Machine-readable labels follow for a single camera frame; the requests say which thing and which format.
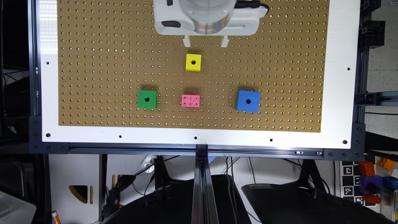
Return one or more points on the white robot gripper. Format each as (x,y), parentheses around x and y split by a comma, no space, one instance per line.
(208,17)

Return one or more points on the green cube block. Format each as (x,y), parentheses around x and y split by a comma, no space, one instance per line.
(147,99)

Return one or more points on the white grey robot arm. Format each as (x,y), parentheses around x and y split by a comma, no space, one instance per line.
(208,18)

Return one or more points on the yellow cube block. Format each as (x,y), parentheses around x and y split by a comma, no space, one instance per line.
(193,62)

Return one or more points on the blue cube block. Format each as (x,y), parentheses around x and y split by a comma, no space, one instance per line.
(248,101)

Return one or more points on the black block stack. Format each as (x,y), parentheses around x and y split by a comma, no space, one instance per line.
(371,33)

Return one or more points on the purple block on shelf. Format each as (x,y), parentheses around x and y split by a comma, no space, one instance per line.
(371,184)

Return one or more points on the light orange block on shelf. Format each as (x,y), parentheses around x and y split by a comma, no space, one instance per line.
(386,164)

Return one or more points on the red block on shelf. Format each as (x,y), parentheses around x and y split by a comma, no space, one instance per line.
(371,198)

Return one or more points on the blue block on shelf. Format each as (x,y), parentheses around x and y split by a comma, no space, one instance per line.
(390,182)

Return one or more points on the pink studded brick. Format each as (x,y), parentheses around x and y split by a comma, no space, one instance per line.
(190,100)

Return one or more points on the brown pegboard panel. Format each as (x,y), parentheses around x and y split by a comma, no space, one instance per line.
(109,50)

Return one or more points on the black office chair left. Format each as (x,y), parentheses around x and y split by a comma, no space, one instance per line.
(173,204)

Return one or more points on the black office chair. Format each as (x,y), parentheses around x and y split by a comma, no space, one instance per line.
(306,200)
(173,204)

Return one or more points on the black office chair right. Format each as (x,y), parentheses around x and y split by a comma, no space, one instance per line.
(306,200)

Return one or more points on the black white fiducial marker sheet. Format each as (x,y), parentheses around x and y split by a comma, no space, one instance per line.
(350,183)

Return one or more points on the black aluminium table frame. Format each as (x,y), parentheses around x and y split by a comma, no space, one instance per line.
(203,208)

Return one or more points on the white board frame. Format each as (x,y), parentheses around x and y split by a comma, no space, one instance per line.
(337,102)

